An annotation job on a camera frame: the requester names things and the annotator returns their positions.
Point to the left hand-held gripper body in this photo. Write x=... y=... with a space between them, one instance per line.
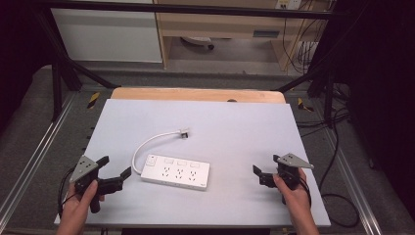
x=85 y=169

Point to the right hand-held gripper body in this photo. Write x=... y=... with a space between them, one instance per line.
x=288 y=169

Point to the person's right hand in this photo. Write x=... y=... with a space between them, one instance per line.
x=295 y=199

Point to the person's left hand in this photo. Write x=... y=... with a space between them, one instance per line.
x=78 y=209

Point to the white power strip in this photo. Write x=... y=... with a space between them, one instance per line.
x=176 y=172

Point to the yellow black tape marker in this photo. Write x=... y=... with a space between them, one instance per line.
x=93 y=100
x=304 y=105

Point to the white power plug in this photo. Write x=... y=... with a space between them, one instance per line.
x=184 y=133

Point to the black metal stand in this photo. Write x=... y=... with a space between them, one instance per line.
x=323 y=81
x=62 y=75

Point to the wooden board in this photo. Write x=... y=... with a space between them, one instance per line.
x=195 y=95

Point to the white cabinet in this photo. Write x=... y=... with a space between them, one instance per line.
x=107 y=36

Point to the white chair base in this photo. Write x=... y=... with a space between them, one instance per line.
x=199 y=41

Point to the wooden desk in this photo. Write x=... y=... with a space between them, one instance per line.
x=228 y=26

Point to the aluminium rail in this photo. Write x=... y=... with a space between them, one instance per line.
x=36 y=153
x=352 y=182

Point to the white wall socket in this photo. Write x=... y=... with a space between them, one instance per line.
x=288 y=4

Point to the black metal frame bar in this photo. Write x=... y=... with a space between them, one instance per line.
x=182 y=9

